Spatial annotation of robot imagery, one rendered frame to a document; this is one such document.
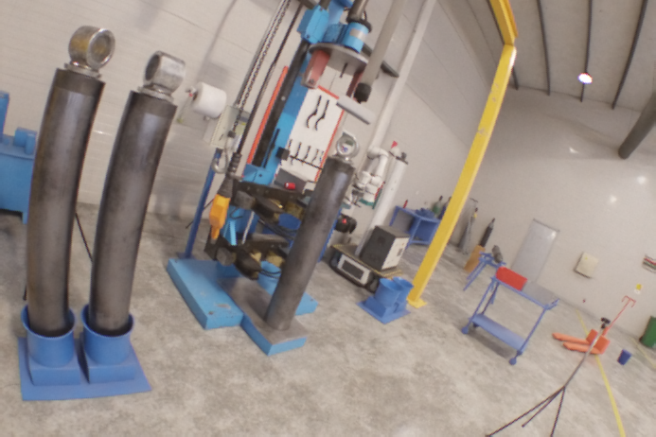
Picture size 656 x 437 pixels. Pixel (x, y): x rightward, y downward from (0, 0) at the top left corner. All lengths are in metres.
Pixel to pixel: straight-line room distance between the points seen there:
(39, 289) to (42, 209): 0.36
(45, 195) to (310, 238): 1.59
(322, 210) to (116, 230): 1.29
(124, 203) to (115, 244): 0.18
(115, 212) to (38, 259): 0.40
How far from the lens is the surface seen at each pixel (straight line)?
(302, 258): 2.16
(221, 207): 1.40
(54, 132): 1.22
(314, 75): 2.30
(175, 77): 1.28
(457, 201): 4.35
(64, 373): 1.82
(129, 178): 1.28
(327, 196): 2.05
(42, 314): 1.58
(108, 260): 1.44
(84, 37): 1.23
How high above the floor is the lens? 1.52
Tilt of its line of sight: 7 degrees down
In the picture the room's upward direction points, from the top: 22 degrees clockwise
